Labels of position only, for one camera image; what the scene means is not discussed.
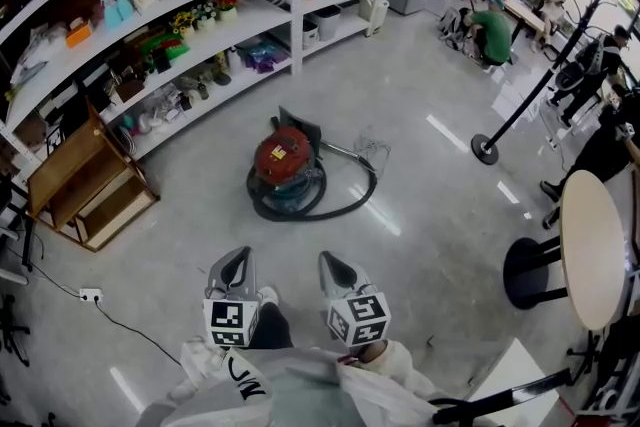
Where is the black power strip cable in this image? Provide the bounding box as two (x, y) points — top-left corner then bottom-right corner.
(19, 234), (184, 366)

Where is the person's left forearm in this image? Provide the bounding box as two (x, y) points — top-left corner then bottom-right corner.
(178, 336), (232, 384)

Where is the black coat stand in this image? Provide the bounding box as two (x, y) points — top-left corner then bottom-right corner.
(470, 0), (624, 166)

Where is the white bin with dark lid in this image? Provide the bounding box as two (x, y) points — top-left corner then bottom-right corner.
(311, 4), (343, 42)

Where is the purple bag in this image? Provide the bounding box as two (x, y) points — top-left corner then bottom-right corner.
(243, 41), (290, 75)

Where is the wooden stepped shelf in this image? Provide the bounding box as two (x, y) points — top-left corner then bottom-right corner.
(26, 98), (162, 253)

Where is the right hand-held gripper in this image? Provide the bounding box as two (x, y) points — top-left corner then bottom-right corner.
(318, 250), (392, 348)

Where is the green plastic toy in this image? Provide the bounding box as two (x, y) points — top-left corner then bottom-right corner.
(141, 33), (192, 65)

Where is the red and teal vacuum cleaner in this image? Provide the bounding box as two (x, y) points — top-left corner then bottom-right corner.
(245, 105), (379, 223)

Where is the orange box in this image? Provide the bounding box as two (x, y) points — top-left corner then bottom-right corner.
(65, 21), (95, 49)

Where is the yellow flower pot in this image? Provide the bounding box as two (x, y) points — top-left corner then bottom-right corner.
(171, 11), (197, 40)

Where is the white bucket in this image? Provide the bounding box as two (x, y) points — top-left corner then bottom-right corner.
(301, 19), (320, 51)

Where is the red flower pot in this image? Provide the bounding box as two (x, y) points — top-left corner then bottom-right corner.
(214, 0), (242, 22)

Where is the person's black trouser leg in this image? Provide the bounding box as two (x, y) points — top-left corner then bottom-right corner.
(248, 301), (295, 350)

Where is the black chair base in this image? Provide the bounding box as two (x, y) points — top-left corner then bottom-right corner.
(0, 293), (32, 369)

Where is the long white shelf unit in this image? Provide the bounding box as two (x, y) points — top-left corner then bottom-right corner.
(0, 0), (301, 196)

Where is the person's right forearm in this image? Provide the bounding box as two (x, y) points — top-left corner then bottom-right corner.
(337, 338), (437, 399)

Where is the person's white jacket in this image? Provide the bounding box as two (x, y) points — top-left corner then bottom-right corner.
(134, 336), (469, 427)

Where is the round beige table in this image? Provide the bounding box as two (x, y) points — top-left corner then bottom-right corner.
(502, 169), (630, 332)

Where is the white storage box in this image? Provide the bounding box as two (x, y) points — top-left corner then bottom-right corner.
(358, 0), (391, 24)

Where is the white square table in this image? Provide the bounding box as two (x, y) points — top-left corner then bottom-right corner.
(467, 337), (562, 419)

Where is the white flower pot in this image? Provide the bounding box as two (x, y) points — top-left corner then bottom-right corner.
(194, 3), (218, 31)

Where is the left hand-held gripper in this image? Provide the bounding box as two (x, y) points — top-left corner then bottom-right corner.
(202, 245), (262, 349)

